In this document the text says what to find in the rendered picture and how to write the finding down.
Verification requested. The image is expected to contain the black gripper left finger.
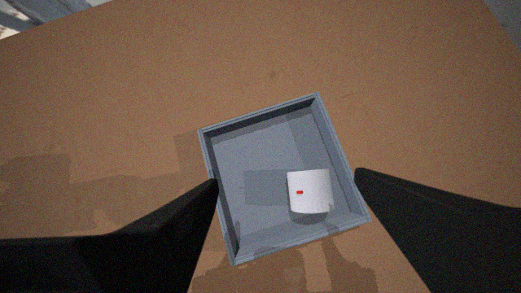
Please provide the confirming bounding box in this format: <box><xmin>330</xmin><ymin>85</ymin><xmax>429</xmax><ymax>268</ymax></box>
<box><xmin>0</xmin><ymin>178</ymin><xmax>219</xmax><ymax>293</ymax></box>

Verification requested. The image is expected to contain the grey square tray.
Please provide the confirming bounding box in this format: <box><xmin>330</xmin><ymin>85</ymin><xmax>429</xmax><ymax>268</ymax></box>
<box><xmin>197</xmin><ymin>91</ymin><xmax>372</xmax><ymax>267</ymax></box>

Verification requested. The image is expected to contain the white cylinder with two slots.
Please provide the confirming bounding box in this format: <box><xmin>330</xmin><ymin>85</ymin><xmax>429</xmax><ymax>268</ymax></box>
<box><xmin>287</xmin><ymin>169</ymin><xmax>335</xmax><ymax>213</ymax></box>

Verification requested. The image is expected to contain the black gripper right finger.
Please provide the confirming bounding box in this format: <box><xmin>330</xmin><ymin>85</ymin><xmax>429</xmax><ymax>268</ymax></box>
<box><xmin>353</xmin><ymin>168</ymin><xmax>521</xmax><ymax>293</ymax></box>

